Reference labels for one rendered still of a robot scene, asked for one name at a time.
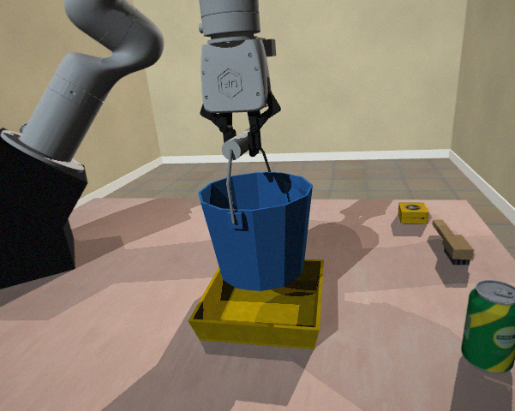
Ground yellow square tray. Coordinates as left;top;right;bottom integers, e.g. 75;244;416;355
189;259;324;349

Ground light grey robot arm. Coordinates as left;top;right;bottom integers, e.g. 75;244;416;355
0;0;260;173

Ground blue bucket with grey wire handle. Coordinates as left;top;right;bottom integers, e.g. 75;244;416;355
198;128;313;291

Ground green drink can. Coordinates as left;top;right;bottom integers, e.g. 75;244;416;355
461;280;515;373

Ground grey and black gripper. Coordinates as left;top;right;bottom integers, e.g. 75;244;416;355
200;36;281;157

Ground tan wooden brush with black bristles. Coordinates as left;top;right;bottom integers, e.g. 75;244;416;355
433;220;474;265

